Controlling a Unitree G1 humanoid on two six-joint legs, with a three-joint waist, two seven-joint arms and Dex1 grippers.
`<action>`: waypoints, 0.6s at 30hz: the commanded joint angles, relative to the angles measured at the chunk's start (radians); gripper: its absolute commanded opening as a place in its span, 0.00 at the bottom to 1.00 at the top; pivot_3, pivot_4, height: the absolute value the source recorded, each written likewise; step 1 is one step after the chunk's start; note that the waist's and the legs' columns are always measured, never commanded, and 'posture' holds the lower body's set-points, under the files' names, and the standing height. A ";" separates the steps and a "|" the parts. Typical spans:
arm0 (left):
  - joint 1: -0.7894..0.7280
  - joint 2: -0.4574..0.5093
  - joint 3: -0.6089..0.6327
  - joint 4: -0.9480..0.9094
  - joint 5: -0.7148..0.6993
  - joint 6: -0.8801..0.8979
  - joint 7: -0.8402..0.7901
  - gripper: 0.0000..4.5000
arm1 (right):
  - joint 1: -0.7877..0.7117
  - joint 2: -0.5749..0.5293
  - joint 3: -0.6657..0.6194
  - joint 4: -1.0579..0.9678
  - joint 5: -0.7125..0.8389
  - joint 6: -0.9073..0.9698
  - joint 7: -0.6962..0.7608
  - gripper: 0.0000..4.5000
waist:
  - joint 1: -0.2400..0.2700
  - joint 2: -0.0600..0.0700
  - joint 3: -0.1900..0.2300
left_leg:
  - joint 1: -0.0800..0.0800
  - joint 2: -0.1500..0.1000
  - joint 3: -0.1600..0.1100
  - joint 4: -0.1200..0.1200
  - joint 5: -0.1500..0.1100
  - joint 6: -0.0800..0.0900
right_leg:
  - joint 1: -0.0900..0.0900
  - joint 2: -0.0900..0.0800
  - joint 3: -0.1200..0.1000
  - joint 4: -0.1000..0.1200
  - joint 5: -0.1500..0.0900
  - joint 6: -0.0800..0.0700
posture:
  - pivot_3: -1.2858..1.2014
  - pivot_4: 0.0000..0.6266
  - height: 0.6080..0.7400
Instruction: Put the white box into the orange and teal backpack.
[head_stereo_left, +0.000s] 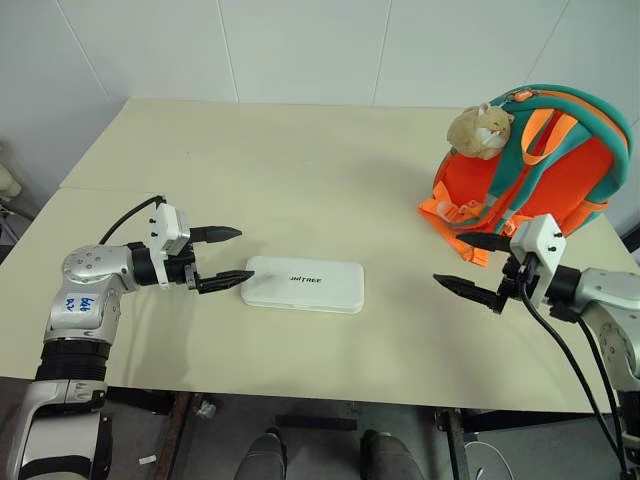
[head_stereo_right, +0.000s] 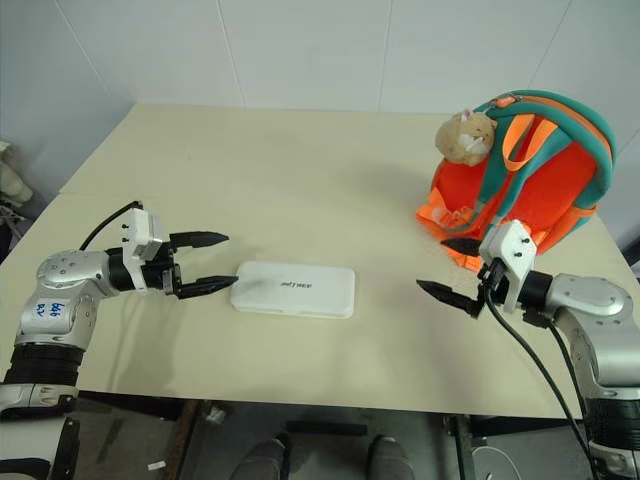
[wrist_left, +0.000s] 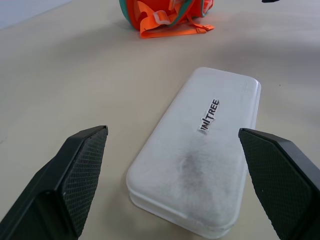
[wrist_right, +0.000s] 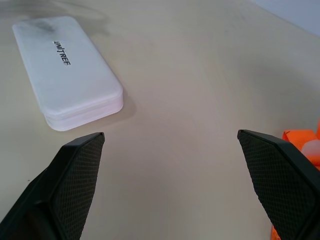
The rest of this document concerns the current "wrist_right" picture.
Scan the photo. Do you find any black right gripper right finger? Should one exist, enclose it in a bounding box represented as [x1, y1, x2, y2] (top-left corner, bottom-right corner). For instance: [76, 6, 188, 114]
[237, 129, 320, 240]

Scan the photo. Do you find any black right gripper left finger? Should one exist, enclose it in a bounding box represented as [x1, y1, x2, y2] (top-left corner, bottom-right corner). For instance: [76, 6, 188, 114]
[0, 132, 106, 240]

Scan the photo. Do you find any orange object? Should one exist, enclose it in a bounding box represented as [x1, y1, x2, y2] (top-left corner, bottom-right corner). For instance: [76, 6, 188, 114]
[270, 119, 320, 240]

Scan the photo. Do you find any white rectangular case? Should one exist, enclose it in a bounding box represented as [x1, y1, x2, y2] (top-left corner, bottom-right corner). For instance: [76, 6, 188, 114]
[12, 15, 124, 132]

